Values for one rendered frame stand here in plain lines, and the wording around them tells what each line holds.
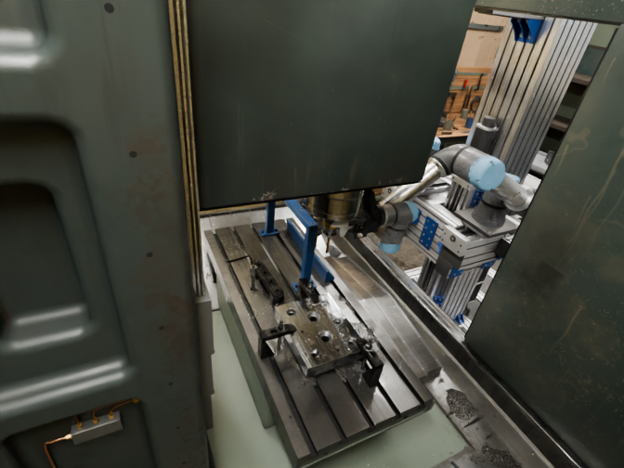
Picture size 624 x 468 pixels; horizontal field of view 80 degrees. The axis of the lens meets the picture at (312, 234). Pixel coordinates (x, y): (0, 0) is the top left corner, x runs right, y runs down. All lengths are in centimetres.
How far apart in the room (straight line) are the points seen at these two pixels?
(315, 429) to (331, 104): 92
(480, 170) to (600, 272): 46
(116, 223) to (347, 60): 54
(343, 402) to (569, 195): 95
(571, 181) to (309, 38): 91
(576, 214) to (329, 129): 82
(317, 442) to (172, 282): 76
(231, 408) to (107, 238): 113
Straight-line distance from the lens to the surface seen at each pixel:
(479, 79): 534
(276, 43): 76
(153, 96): 50
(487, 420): 177
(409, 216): 131
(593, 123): 133
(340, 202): 103
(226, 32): 73
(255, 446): 153
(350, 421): 128
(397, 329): 182
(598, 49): 580
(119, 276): 61
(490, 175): 144
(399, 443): 162
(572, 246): 139
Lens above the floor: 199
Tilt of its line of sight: 33 degrees down
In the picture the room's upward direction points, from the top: 7 degrees clockwise
